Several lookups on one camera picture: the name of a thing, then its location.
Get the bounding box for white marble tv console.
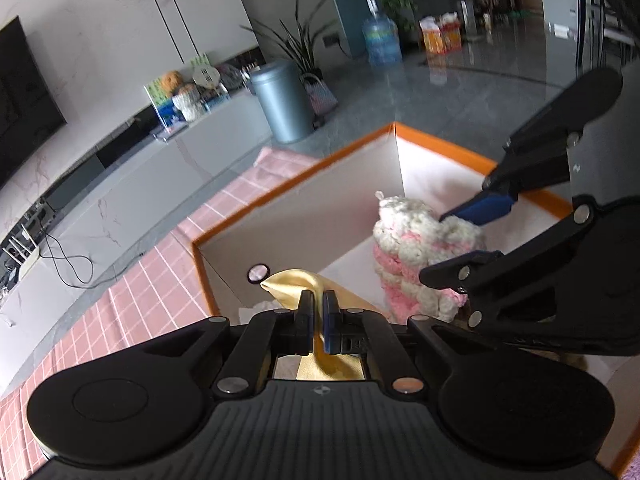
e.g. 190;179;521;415
1;91;271;393

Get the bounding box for blue water jug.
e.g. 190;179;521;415
362;0;402;66

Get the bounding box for tall leafy plant right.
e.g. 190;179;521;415
241;0;337;80

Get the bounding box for orange gift bags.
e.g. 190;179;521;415
419;12;462;56

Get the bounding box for orange storage box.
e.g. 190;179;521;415
191;121;640;476

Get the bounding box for pink checkered tablecloth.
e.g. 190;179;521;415
1;148;316;479

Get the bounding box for grey metal trash bin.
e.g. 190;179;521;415
250;60;314;144

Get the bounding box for white wifi router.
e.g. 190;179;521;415
1;224;40;282

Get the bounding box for colourful picture board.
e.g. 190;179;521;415
144;54;228;141

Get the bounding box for black wall television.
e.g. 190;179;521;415
0;16;66;186

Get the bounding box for teddy bear figure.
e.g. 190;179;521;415
160;70;206;122

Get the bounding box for yellow cloth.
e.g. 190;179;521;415
260;269;390;380

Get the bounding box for white pink crochet item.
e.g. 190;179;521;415
372;192;486;323

